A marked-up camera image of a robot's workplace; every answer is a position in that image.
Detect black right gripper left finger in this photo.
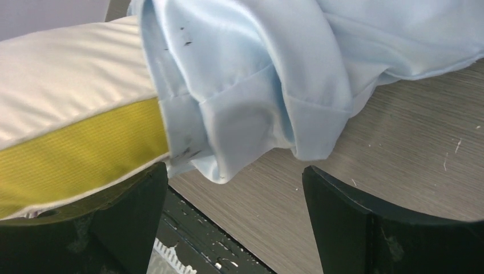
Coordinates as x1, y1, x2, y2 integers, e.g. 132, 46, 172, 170
1, 163, 168, 273

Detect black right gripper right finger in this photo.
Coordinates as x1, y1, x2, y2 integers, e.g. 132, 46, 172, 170
302, 166, 483, 274

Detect white pillow with yellow trim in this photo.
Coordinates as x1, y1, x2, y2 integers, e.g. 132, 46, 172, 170
1, 16, 170, 220

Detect light blue pillowcase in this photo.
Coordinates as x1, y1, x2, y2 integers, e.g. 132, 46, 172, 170
128, 0, 483, 184

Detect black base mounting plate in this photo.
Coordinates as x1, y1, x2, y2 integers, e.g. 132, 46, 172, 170
156, 187, 274, 273

